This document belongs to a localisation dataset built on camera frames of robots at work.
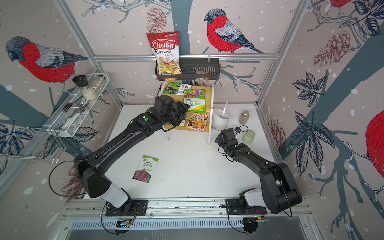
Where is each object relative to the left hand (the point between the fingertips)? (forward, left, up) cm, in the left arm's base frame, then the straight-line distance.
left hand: (192, 106), depth 73 cm
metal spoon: (-3, +54, +1) cm, 54 cm away
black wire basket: (+45, 0, -7) cm, 45 cm away
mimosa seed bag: (+15, +12, -1) cm, 19 cm away
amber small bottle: (+15, -36, -27) cm, 47 cm away
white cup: (+7, -17, -19) cm, 26 cm away
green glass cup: (0, -36, -29) cm, 46 cm away
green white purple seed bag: (-19, +28, -34) cm, 48 cm away
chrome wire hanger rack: (-17, +57, -1) cm, 60 cm away
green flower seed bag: (+6, -2, 0) cm, 6 cm away
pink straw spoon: (+16, -21, -24) cm, 36 cm away
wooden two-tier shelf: (+1, -9, 0) cm, 9 cm away
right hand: (-2, -19, -28) cm, 33 cm away
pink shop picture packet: (+5, -3, -18) cm, 19 cm away
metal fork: (-1, +61, +2) cm, 61 cm away
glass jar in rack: (+17, +54, +1) cm, 57 cm away
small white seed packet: (+16, +5, -1) cm, 17 cm away
